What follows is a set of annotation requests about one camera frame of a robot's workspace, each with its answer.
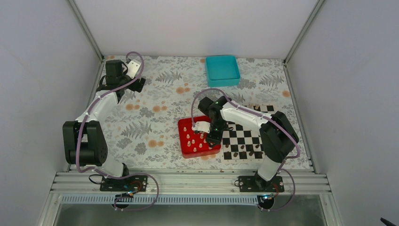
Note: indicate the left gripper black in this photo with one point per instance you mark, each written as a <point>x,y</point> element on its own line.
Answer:
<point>134,87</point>

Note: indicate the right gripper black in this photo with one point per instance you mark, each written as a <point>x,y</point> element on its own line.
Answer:
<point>216,139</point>

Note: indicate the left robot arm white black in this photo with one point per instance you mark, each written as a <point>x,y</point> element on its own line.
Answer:
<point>84,141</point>

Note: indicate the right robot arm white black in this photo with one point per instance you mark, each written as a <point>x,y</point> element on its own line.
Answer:
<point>278,138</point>

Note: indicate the black white chessboard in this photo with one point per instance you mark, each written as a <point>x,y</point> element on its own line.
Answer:
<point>236,136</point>

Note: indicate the red tray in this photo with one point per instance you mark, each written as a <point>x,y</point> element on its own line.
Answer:
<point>198,140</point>

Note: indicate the floral table mat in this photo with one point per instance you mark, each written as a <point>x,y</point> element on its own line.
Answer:
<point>141,131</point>

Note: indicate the teal bin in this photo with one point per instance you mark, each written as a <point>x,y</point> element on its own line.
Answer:
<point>222,71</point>

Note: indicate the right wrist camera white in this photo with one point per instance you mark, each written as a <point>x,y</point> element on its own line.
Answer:
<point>201,126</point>

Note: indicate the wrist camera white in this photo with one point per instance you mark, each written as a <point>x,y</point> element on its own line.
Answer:
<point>133,67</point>
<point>201,126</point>

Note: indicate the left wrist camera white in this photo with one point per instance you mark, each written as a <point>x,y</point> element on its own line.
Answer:
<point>133,67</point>

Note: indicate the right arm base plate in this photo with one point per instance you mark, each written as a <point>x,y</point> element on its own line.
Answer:
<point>252,184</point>

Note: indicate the grey cable duct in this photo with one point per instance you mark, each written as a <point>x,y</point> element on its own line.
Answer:
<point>161,199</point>

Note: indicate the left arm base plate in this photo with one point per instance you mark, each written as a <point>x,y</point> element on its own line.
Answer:
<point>131,184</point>

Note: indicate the aluminium rail frame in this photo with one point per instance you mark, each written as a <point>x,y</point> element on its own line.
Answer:
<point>196,182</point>

